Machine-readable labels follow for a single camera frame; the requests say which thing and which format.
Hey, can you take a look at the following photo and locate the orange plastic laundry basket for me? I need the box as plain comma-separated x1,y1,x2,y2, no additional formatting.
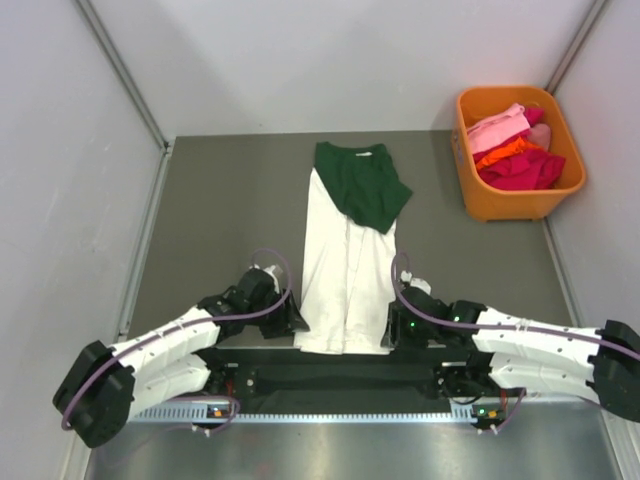
451,86,586,222

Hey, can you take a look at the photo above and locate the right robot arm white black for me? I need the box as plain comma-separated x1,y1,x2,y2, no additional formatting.
381,283,639,422

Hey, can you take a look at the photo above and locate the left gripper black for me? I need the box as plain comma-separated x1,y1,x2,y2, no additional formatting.
246,287,308,339

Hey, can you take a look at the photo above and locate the purple cable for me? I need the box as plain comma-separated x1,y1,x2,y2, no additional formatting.
389,251,640,434
60,247,293,443

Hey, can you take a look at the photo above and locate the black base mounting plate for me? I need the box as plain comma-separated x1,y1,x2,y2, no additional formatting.
197,348,491,415

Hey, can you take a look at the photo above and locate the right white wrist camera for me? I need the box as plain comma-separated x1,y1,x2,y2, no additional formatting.
400,270,432,295

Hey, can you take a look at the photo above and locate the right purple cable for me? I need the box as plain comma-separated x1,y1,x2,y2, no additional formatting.
389,251,640,434

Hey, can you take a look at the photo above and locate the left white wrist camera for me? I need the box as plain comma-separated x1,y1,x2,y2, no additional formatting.
263,265,283,293

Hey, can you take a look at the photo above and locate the pink t shirt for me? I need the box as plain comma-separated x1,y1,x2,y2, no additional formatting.
467,103,530,154

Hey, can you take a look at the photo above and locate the white and green t shirt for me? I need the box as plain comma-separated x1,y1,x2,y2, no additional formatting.
294,142,412,355

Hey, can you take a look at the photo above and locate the orange t shirt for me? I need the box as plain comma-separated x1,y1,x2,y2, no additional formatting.
474,137,542,170

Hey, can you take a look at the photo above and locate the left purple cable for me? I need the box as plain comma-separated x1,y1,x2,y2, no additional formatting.
60,247,293,443

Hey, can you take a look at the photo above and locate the grey slotted cable duct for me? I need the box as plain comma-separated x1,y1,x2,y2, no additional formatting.
130,402,506,426

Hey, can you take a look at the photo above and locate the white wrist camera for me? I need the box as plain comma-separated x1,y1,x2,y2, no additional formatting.
400,270,432,295
263,265,283,293

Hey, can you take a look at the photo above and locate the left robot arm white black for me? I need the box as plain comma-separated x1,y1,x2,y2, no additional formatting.
53,265,310,448

